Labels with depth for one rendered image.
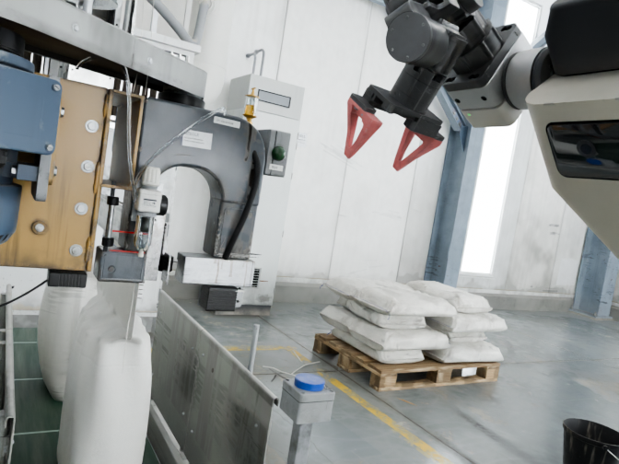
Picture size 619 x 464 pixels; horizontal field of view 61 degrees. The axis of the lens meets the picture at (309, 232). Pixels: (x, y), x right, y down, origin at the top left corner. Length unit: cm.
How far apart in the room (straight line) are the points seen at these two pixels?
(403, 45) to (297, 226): 510
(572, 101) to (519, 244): 740
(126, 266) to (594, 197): 75
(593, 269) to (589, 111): 865
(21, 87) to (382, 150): 570
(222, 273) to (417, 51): 59
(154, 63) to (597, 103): 66
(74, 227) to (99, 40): 31
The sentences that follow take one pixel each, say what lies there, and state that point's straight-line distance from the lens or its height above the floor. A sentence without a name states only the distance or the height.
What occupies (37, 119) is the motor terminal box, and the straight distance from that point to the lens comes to 71.
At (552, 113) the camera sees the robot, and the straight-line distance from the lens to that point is 78.
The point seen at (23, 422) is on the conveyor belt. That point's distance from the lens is 195.
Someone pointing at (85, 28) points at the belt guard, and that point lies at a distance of 84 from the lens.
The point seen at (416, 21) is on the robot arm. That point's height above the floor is 143.
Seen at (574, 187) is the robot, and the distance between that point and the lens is 82.
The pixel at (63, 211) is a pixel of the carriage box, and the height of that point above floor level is 112.
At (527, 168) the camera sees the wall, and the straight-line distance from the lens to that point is 805.
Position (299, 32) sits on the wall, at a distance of 577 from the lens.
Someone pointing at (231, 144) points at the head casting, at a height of 129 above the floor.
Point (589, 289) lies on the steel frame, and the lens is 940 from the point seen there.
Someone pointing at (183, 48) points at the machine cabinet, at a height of 204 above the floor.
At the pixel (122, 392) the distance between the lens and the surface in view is 132.
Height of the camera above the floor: 122
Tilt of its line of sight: 4 degrees down
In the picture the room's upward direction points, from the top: 9 degrees clockwise
